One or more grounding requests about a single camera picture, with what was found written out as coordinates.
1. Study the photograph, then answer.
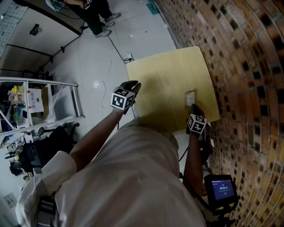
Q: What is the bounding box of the gray backpack strap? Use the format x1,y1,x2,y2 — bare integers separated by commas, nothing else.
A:
32,167,59,227

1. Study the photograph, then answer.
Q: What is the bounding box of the white sign with red print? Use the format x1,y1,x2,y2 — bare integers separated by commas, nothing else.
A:
26,88,45,114

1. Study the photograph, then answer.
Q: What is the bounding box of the person's left forearm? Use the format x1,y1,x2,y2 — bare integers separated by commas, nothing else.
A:
69,108,125,172

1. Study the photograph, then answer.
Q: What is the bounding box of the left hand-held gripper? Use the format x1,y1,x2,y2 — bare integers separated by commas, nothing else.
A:
110,80,142,115

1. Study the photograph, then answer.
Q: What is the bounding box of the thin white cable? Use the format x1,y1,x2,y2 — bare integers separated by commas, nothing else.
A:
91,58,114,110

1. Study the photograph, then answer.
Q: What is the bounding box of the yellow toy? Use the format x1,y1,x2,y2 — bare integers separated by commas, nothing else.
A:
11,85,25,95

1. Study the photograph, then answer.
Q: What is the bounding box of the black mounted screen device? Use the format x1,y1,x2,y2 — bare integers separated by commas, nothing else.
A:
203,174,241,215

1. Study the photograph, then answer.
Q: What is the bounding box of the small black camera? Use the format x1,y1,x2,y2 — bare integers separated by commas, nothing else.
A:
29,23,42,36

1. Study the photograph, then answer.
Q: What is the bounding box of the tan partition panel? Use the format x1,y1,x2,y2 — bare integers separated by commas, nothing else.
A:
0,0,83,65

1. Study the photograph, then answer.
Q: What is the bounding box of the person's right forearm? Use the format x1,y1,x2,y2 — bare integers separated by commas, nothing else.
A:
183,132,205,197

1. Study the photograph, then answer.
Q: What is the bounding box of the white metal shelf rack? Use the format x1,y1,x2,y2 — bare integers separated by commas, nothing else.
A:
0,76,86,136

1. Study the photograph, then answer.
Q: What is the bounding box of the black power cable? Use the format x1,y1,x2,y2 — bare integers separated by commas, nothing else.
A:
106,21,134,64

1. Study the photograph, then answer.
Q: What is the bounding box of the person's white shirt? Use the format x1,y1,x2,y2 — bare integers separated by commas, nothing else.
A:
15,118,207,227

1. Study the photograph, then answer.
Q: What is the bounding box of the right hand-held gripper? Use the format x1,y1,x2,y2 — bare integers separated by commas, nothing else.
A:
185,103,208,136

